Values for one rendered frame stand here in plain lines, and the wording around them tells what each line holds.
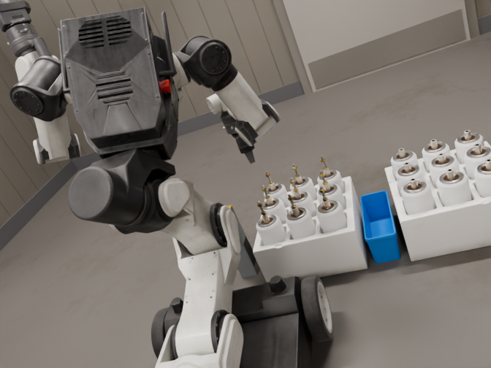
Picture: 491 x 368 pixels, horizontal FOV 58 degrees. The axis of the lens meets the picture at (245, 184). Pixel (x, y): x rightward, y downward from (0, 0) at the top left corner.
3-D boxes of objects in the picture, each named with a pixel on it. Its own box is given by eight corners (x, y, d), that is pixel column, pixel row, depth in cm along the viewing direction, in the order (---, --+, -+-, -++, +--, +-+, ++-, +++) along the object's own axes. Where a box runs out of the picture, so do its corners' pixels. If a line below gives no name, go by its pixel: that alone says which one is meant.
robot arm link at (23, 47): (35, 49, 144) (51, 81, 145) (5, 50, 135) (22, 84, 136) (54, 31, 138) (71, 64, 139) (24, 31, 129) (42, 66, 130)
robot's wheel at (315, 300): (335, 353, 136) (316, 307, 127) (319, 356, 137) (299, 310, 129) (332, 306, 153) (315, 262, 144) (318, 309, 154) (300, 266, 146)
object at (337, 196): (329, 236, 175) (315, 199, 168) (329, 223, 183) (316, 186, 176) (353, 231, 172) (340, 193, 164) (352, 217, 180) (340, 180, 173)
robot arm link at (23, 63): (36, 57, 140) (47, 99, 144) (12, 58, 133) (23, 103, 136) (50, 54, 137) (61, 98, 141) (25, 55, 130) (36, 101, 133)
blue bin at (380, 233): (403, 260, 159) (396, 234, 154) (372, 265, 162) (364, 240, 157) (393, 212, 184) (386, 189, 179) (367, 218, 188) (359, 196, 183)
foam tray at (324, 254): (368, 269, 162) (355, 230, 154) (268, 287, 174) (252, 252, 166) (361, 209, 195) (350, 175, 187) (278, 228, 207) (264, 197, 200)
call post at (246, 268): (257, 275, 183) (228, 215, 170) (242, 278, 185) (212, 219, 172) (259, 263, 189) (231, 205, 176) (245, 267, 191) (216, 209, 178)
